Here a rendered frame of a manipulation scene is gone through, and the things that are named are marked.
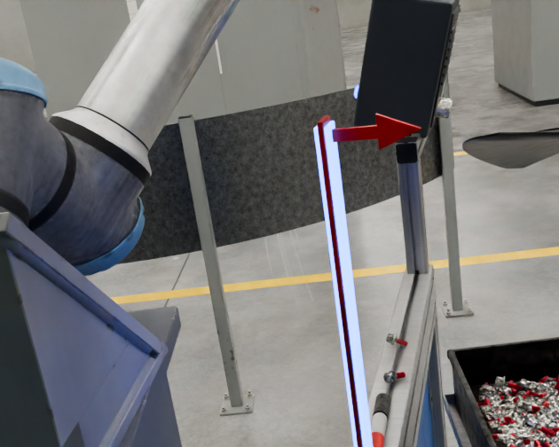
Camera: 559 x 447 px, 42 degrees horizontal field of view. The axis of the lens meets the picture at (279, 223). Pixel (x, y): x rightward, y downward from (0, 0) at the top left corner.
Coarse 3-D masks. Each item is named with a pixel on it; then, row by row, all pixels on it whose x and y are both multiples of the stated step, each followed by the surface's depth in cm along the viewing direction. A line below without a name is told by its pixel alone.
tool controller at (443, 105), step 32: (384, 0) 99; (416, 0) 98; (448, 0) 100; (384, 32) 100; (416, 32) 99; (448, 32) 100; (384, 64) 102; (416, 64) 101; (448, 64) 113; (384, 96) 103; (416, 96) 102
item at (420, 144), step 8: (408, 136) 107; (416, 136) 102; (400, 144) 99; (408, 144) 99; (416, 144) 99; (424, 144) 109; (400, 152) 100; (408, 152) 99; (416, 152) 99; (400, 160) 100; (408, 160) 100; (416, 160) 99
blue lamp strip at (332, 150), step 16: (336, 144) 49; (336, 160) 49; (336, 176) 49; (336, 192) 49; (336, 208) 49; (336, 224) 49; (352, 288) 52; (352, 304) 52; (352, 320) 52; (352, 336) 52; (352, 352) 52; (368, 416) 56; (368, 432) 55
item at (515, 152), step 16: (464, 144) 41; (480, 144) 40; (496, 144) 41; (512, 144) 43; (528, 144) 46; (544, 144) 49; (480, 160) 52; (496, 160) 53; (512, 160) 54; (528, 160) 55
